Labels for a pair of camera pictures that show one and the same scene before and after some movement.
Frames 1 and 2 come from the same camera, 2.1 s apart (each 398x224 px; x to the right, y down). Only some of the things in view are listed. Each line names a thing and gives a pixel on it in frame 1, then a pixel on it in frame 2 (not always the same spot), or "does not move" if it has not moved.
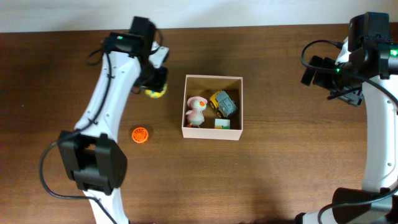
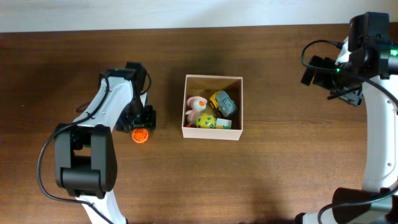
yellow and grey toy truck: (224, 104) does not move
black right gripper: (352, 94) does not move
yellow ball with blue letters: (154, 94) → (206, 121)
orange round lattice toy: (140, 134) does not move
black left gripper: (157, 88) → (150, 124)
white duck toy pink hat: (195, 116) does not move
